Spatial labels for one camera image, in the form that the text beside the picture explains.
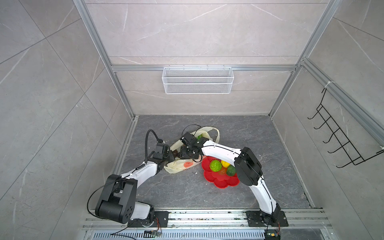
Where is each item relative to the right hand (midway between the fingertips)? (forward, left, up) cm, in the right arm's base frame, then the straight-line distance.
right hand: (183, 154), depth 93 cm
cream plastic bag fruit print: (-8, +1, +2) cm, 8 cm away
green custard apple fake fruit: (-9, -19, +2) cm, 21 cm away
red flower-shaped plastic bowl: (-16, -22, -4) cm, 27 cm away
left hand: (+1, +8, +2) cm, 8 cm away
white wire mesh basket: (+43, -10, +26) cm, 51 cm away
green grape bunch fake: (+13, -11, +1) cm, 17 cm away
